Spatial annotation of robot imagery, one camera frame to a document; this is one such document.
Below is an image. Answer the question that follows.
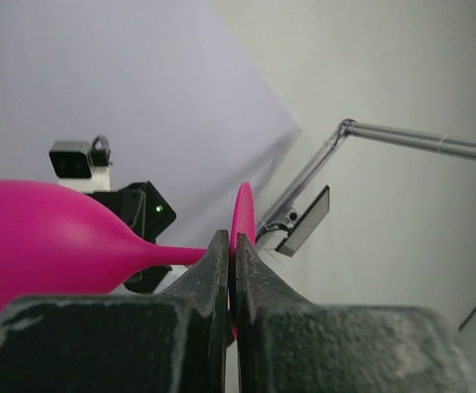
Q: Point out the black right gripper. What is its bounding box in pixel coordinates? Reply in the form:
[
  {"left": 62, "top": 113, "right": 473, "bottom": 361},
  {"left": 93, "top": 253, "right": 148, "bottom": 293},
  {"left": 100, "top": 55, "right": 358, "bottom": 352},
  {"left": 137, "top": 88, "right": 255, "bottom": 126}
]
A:
[{"left": 88, "top": 181, "right": 177, "bottom": 294}]

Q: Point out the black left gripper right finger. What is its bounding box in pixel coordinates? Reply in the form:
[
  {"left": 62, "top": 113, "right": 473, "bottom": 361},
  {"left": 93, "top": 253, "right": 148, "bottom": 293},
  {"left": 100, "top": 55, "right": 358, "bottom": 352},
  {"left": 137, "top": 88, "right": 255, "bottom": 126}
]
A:
[{"left": 233, "top": 235, "right": 474, "bottom": 392}]

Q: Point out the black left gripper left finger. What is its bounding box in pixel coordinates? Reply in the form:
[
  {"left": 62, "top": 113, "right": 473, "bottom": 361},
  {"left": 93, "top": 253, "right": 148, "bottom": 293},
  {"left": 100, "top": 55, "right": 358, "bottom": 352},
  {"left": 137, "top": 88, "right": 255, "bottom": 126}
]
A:
[{"left": 0, "top": 230, "right": 229, "bottom": 392}]

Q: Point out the magenta wine glass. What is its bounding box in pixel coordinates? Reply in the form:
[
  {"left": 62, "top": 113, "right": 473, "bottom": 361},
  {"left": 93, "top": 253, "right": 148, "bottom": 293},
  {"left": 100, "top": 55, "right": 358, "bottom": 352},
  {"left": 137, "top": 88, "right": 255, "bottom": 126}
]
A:
[{"left": 0, "top": 178, "right": 257, "bottom": 341}]

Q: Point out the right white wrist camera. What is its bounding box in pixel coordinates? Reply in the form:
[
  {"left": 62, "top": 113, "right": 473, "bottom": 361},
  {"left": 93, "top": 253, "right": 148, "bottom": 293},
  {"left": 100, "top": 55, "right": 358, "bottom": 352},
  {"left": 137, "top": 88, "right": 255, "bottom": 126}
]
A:
[{"left": 49, "top": 135, "right": 112, "bottom": 193}]

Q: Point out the white external camera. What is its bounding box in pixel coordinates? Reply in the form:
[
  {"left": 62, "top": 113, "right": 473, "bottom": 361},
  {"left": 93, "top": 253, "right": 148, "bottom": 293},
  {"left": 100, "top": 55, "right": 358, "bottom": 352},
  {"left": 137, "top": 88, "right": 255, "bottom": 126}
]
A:
[{"left": 275, "top": 185, "right": 330, "bottom": 257}]

